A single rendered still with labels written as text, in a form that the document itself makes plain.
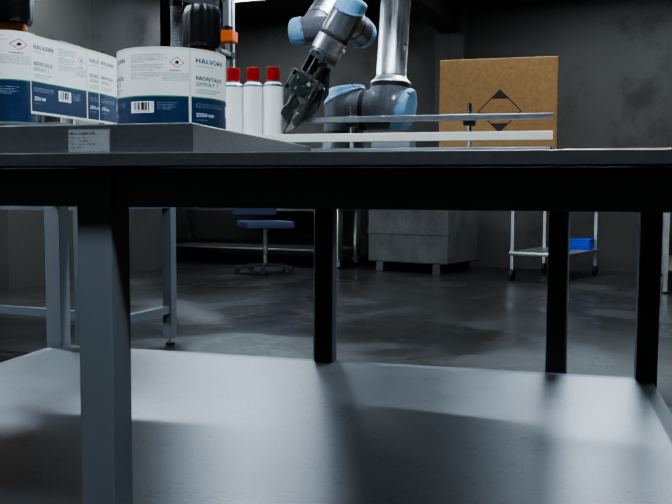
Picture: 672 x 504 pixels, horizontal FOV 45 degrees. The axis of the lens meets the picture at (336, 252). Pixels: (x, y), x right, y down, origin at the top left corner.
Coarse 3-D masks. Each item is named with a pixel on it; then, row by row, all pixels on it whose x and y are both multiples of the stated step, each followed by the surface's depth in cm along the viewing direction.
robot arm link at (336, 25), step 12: (336, 0) 195; (348, 0) 192; (360, 0) 193; (336, 12) 193; (348, 12) 193; (360, 12) 194; (324, 24) 195; (336, 24) 193; (348, 24) 194; (360, 24) 197; (336, 36) 194; (348, 36) 195
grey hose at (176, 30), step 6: (174, 0) 218; (180, 0) 218; (174, 6) 218; (180, 6) 218; (174, 12) 218; (180, 12) 219; (174, 18) 218; (180, 18) 219; (174, 24) 218; (180, 24) 219; (174, 30) 218; (180, 30) 219; (174, 36) 218; (180, 36) 219; (174, 42) 219; (180, 42) 219
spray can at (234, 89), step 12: (228, 72) 205; (228, 84) 204; (240, 84) 205; (228, 96) 204; (240, 96) 205; (228, 108) 204; (240, 108) 205; (228, 120) 204; (240, 120) 205; (240, 132) 205
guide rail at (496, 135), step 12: (420, 132) 192; (432, 132) 191; (444, 132) 190; (456, 132) 189; (468, 132) 189; (480, 132) 188; (492, 132) 187; (504, 132) 187; (516, 132) 186; (528, 132) 185; (540, 132) 185; (552, 132) 184
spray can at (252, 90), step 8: (248, 72) 204; (256, 72) 204; (248, 80) 204; (256, 80) 204; (248, 88) 203; (256, 88) 203; (248, 96) 203; (256, 96) 203; (248, 104) 203; (256, 104) 203; (248, 112) 203; (256, 112) 203; (248, 120) 203; (256, 120) 203; (248, 128) 203; (256, 128) 204
